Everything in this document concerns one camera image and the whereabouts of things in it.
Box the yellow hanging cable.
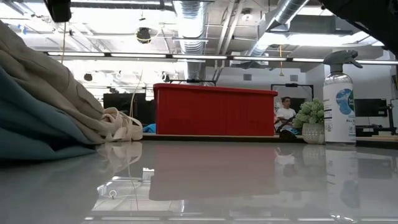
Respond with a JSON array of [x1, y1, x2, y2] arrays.
[[60, 21, 68, 65]]

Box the person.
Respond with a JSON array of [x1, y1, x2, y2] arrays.
[[275, 96, 298, 139]]

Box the black dome camera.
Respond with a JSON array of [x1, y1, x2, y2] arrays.
[[136, 27, 153, 44]]

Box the red plastic laundry bin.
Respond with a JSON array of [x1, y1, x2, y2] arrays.
[[152, 83, 279, 137]]

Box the silver ventilation duct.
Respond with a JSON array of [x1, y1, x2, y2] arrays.
[[172, 0, 208, 81], [247, 0, 311, 57]]

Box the long LED light bar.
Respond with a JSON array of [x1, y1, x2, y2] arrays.
[[46, 51, 398, 66]]

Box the black box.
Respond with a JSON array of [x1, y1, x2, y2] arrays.
[[103, 92, 156, 125]]

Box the white spray bottle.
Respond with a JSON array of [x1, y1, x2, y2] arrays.
[[322, 50, 364, 144]]

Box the teal grey garment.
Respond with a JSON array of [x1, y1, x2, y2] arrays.
[[0, 67, 96, 161]]

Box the khaki garment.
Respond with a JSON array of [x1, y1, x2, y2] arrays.
[[0, 20, 108, 146]]

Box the black background monitor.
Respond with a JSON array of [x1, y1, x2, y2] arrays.
[[354, 98, 388, 118]]

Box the small potted green plant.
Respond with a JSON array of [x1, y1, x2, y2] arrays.
[[294, 98, 326, 145]]

